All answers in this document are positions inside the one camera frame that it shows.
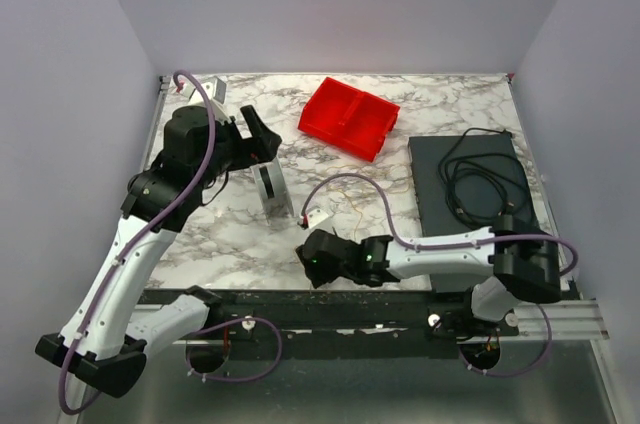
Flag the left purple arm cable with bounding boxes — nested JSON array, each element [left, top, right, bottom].
[[58, 71, 219, 415]]

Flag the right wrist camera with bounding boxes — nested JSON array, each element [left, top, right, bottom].
[[299, 208, 333, 232]]

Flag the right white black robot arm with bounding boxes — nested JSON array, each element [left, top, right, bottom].
[[296, 216, 562, 322]]

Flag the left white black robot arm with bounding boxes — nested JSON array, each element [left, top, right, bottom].
[[35, 105, 282, 398]]

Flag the red plastic bin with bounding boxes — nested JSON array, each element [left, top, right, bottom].
[[298, 77, 400, 162]]

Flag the aluminium extrusion rail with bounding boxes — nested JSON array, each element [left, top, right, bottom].
[[82, 298, 609, 345]]

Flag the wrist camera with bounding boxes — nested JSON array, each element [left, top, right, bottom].
[[177, 76, 232, 124], [299, 208, 333, 232]]

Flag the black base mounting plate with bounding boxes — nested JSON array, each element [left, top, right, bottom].
[[182, 289, 518, 360]]

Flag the black flat box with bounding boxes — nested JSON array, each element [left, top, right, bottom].
[[407, 133, 556, 294]]

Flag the thin yellow wire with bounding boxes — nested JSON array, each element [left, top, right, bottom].
[[319, 158, 416, 245]]

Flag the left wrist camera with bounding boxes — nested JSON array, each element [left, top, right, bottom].
[[177, 76, 232, 124]]

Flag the white plastic cable spool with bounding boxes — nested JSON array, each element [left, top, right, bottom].
[[251, 158, 295, 219]]

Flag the black coiled cable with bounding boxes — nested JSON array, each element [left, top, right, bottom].
[[438, 127, 527, 233]]

